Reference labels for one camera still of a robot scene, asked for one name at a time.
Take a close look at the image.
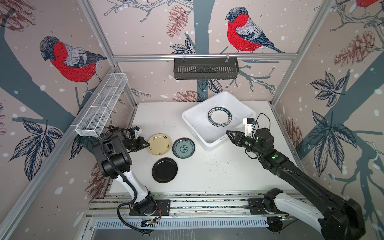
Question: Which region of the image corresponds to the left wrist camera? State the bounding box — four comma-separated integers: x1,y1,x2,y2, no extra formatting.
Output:
127,126,143,139

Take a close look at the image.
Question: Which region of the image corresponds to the cream yellow small plate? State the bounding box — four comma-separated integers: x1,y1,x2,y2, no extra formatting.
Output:
148,134,172,156

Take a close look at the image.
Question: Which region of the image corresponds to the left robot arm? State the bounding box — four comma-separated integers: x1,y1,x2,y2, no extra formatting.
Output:
93,126,158,216

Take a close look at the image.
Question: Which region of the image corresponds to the green rim plate front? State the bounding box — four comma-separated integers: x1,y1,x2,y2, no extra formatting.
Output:
208,107,233,128

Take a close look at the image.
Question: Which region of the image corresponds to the teal patterned small plate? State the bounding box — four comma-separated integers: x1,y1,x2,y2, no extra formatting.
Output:
172,138,196,159

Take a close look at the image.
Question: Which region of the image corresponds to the white plastic bin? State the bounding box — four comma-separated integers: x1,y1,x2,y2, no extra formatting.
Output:
182,92,256,151

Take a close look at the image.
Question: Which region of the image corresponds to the black round plate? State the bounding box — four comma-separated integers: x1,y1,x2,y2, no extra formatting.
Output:
152,158,178,184

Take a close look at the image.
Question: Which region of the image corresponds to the horizontal aluminium frame bar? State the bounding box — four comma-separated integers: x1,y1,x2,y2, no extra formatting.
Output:
113,53,298,63

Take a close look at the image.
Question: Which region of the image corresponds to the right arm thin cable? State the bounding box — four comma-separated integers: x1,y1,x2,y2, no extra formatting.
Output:
244,113,272,160

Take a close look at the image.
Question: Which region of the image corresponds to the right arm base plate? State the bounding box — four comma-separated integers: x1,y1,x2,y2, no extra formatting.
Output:
247,198,288,216

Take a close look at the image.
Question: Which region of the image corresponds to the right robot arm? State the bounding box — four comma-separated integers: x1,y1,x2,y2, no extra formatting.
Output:
226,128,366,240

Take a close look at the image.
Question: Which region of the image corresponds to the white wire mesh basket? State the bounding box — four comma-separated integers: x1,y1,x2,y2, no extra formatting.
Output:
76,73,128,137

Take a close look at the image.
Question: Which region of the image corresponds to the black wire hanging basket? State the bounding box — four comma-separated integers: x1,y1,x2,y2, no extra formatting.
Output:
173,57,240,81

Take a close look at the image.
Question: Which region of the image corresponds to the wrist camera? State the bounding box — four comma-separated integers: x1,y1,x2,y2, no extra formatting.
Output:
127,126,143,139
243,118,257,137

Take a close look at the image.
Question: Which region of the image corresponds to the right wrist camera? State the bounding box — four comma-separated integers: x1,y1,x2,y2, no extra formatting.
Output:
243,118,257,137

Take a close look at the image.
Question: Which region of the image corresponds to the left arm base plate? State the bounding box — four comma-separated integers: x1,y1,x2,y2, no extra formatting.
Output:
129,200,171,217

